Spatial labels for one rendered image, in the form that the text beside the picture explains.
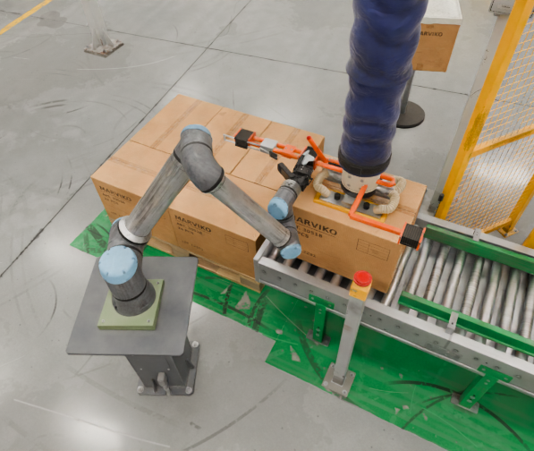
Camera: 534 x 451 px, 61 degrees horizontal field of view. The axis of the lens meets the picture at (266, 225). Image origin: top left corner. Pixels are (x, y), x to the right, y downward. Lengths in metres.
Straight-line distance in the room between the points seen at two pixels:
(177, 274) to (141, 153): 1.20
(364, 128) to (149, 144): 1.77
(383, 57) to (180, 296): 1.29
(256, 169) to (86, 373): 1.57
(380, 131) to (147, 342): 1.28
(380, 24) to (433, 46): 2.10
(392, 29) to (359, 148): 0.51
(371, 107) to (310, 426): 1.66
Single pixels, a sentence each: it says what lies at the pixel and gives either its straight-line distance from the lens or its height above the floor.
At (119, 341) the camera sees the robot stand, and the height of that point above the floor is 0.75.
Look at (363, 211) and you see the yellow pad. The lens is 2.08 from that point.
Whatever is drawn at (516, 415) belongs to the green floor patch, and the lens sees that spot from 2.89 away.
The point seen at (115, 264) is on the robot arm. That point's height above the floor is 1.05.
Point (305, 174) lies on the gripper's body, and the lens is 2.02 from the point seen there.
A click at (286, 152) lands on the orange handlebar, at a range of 2.15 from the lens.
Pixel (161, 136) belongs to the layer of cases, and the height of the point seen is 0.54.
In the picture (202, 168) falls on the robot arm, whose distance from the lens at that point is 1.57.
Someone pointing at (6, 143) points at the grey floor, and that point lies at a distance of 4.63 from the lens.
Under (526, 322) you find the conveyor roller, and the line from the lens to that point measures 2.49.
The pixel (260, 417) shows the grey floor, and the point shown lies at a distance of 2.62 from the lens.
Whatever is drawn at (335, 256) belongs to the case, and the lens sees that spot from 2.25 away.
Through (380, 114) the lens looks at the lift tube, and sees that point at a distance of 1.76.
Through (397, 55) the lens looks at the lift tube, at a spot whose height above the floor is 1.71.
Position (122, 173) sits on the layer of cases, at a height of 0.54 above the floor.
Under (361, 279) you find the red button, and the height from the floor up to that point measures 1.04.
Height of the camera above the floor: 2.51
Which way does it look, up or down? 50 degrees down
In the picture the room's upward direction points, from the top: 3 degrees counter-clockwise
